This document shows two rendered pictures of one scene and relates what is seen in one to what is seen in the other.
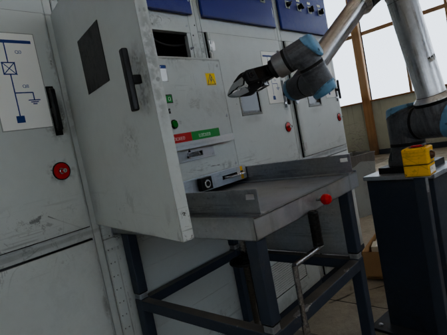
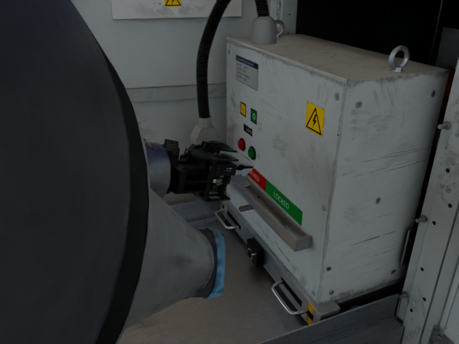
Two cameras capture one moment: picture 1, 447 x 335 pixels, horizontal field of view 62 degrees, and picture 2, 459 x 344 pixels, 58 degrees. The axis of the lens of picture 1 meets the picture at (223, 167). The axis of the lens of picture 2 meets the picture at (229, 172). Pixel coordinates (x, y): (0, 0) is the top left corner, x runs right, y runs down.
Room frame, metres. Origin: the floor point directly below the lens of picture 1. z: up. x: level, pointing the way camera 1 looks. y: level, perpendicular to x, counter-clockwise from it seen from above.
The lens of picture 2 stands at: (1.73, -0.74, 1.55)
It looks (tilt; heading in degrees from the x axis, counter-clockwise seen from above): 26 degrees down; 114
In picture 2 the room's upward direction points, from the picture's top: straight up
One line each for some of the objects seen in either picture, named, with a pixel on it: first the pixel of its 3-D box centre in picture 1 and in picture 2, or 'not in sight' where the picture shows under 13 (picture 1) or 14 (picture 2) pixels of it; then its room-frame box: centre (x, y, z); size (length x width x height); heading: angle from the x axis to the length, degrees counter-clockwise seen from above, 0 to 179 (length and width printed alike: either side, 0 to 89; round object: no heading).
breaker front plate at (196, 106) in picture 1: (189, 119); (266, 161); (1.46, 0.10, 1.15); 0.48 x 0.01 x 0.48; 137
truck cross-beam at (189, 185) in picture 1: (199, 184); (267, 248); (1.47, 0.11, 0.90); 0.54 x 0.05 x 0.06; 137
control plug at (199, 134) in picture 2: not in sight; (207, 155); (1.26, 0.19, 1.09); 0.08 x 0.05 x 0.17; 47
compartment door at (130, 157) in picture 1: (101, 106); (172, 95); (1.09, 0.31, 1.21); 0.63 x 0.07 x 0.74; 36
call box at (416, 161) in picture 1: (418, 161); not in sight; (1.27, -0.66, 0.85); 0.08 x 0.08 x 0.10; 47
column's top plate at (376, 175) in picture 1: (412, 170); not in sight; (1.74, -0.86, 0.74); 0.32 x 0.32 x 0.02; 39
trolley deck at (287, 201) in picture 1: (233, 201); (209, 288); (1.36, -0.01, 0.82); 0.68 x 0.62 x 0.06; 47
